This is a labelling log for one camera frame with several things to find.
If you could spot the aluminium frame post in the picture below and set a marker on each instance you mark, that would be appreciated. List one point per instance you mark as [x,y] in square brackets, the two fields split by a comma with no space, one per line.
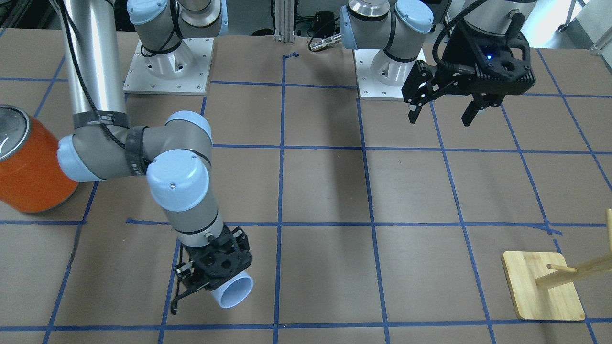
[284,19]

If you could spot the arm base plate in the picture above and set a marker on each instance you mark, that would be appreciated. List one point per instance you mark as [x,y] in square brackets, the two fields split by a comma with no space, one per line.
[182,72]
[397,76]

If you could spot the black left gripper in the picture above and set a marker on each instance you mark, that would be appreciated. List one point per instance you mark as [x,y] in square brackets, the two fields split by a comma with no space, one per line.
[460,51]

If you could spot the orange cylindrical canister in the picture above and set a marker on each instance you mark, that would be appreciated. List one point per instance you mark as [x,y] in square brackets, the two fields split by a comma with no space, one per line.
[31,180]

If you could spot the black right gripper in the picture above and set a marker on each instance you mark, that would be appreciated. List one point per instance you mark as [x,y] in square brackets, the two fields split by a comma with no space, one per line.
[183,276]

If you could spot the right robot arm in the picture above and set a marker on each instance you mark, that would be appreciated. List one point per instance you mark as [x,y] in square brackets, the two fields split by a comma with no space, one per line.
[345,203]

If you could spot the wooden mug tree stand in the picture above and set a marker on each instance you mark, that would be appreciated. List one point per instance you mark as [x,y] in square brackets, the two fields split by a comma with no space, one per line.
[542,283]

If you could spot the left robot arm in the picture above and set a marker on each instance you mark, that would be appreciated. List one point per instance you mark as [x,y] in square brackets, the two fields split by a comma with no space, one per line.
[401,29]

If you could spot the white plastic cup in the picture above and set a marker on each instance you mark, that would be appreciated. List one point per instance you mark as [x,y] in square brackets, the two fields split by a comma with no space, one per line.
[234,291]

